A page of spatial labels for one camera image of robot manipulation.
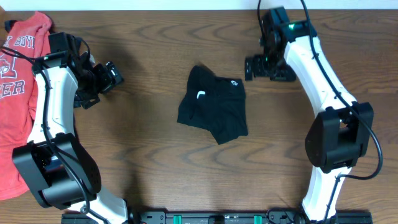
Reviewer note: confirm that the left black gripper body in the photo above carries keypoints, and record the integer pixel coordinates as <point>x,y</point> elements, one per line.
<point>109,76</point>

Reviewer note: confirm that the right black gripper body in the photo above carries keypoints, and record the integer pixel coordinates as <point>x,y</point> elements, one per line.
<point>270,66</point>

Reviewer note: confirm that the black polo shirt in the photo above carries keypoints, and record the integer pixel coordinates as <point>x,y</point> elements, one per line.
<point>216,104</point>

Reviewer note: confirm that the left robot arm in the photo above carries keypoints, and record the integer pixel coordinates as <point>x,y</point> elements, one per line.
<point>57,169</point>

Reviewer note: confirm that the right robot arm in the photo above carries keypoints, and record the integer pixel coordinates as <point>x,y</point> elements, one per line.
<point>339,134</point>

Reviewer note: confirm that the red printed t-shirt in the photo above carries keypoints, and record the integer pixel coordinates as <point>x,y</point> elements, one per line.
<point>19,95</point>

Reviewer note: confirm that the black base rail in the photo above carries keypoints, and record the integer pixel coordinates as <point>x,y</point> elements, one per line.
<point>273,216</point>

